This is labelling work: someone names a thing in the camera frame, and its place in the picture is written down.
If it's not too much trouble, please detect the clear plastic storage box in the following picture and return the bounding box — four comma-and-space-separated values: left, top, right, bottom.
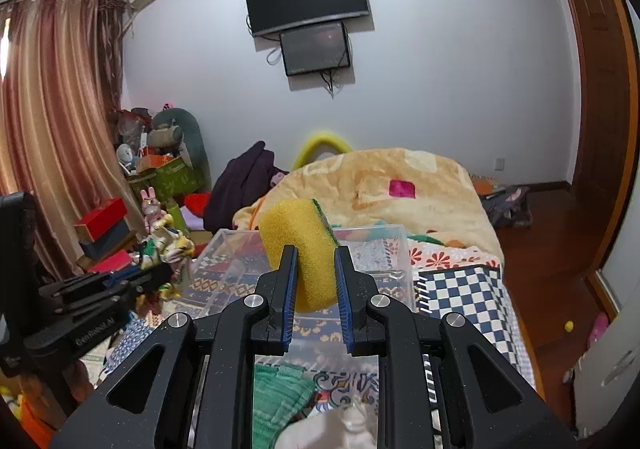
165, 224, 414, 373

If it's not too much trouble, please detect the green knitted cloth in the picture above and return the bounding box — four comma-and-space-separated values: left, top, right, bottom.
252, 365, 316, 449

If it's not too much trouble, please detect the white cloth drawstring bag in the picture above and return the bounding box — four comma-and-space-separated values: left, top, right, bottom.
274, 400, 378, 449

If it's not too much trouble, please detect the yellow green sponge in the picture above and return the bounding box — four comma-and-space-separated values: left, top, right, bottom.
258, 198, 340, 313

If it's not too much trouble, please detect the floral patterned cloth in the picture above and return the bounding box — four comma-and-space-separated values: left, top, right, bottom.
132, 214, 195, 302

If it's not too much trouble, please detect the patterned patchwork table cover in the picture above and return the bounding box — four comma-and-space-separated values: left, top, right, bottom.
79, 222, 536, 449

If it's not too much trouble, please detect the red gift box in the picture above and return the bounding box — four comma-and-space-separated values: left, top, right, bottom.
74, 198, 127, 243

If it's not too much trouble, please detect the beige fleece blanket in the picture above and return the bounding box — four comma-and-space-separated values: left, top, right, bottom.
232, 148, 504, 264

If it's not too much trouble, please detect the dark purple garment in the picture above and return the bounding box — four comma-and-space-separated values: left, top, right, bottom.
203, 141, 288, 233

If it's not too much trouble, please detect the pink rabbit plush toy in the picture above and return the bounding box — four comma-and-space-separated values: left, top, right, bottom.
140, 186, 166, 235

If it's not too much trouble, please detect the green cardboard box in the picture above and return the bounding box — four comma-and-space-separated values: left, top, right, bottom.
127, 157, 205, 202

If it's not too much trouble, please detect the grey green plush toy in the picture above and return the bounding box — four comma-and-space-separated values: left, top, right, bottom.
148, 108, 212, 189

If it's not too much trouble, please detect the yellow curved cushion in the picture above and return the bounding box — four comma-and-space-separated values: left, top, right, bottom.
292, 131, 352, 170

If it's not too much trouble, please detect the pink striped curtain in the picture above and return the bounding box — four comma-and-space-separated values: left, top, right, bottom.
1, 0, 142, 279

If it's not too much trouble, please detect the small wall monitor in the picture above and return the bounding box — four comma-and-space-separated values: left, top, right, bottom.
280, 22, 350, 77

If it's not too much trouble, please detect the brown wooden door frame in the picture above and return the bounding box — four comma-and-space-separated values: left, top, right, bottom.
567, 0, 639, 270

